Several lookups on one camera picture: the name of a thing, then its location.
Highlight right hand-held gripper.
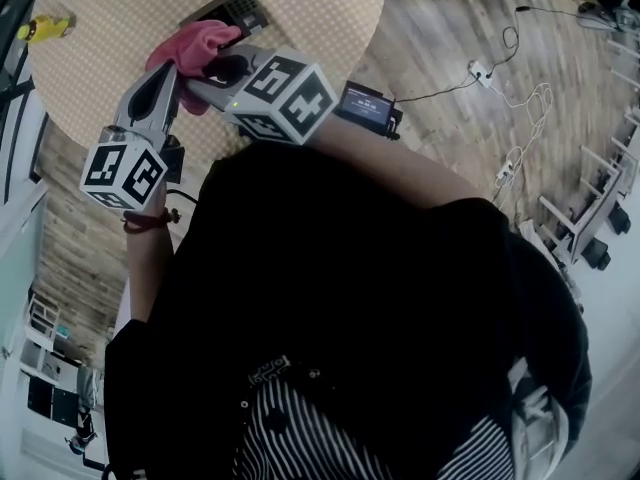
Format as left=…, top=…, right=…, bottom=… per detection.
left=185, top=43, right=339, bottom=147

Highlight person's left forearm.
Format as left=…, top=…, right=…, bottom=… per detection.
left=124, top=182, right=177, bottom=325

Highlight pink cloth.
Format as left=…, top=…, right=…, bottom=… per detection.
left=145, top=19, right=244, bottom=117

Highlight person's striped trousers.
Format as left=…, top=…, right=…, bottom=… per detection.
left=232, top=377, right=516, bottom=480

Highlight small black display screen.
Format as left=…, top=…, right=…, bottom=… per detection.
left=335, top=80, right=404, bottom=142

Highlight white desk frame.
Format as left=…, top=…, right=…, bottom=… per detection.
left=538, top=107, right=640, bottom=272

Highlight grey white waist bag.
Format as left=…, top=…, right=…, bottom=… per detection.
left=508, top=357, right=572, bottom=475

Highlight person's right forearm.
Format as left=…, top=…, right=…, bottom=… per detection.
left=307, top=115, right=487, bottom=213

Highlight black metal railing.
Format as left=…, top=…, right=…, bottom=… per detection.
left=0, top=0, right=49, bottom=204

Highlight person's black shirt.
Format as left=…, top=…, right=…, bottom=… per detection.
left=103, top=140, right=594, bottom=480

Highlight red cord bracelet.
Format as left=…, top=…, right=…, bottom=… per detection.
left=121, top=207, right=182, bottom=235

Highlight frosted glass door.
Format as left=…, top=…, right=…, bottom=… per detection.
left=0, top=182, right=49, bottom=354

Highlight white shelving unit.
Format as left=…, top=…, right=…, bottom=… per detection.
left=22, top=292, right=81, bottom=384

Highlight white cable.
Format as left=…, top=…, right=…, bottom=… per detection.
left=489, top=81, right=555, bottom=209

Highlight yellow bottle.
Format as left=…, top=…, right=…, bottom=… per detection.
left=17, top=13, right=77, bottom=45

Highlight round table checkered beige tablecloth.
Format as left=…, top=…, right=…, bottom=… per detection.
left=27, top=0, right=389, bottom=165

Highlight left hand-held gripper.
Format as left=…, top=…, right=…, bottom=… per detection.
left=79, top=62, right=187, bottom=213

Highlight thin black cable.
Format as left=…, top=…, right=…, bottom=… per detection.
left=394, top=73, right=482, bottom=104

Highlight dark calculator device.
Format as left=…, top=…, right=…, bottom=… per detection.
left=178, top=0, right=271, bottom=52

